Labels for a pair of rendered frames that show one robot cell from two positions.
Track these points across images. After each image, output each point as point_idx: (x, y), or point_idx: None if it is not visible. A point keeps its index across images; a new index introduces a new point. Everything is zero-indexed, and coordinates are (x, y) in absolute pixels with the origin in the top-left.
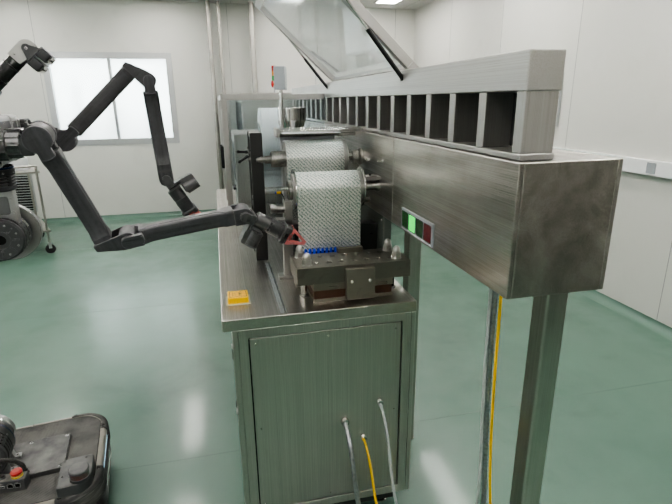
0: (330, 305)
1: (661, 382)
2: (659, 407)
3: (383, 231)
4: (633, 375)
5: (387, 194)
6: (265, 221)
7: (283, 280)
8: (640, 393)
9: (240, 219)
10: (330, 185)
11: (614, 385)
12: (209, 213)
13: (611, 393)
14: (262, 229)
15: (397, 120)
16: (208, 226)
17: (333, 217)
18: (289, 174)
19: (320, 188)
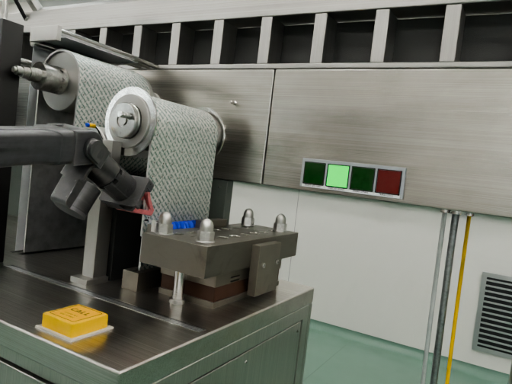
0: (241, 308)
1: (328, 361)
2: (346, 382)
3: (225, 202)
4: (307, 360)
5: (248, 147)
6: (113, 164)
7: (95, 286)
8: (325, 375)
9: (83, 152)
10: (189, 122)
11: (304, 373)
12: (24, 129)
13: (309, 382)
14: (104, 180)
15: (271, 49)
16: (21, 158)
17: (187, 173)
18: (79, 104)
19: (179, 123)
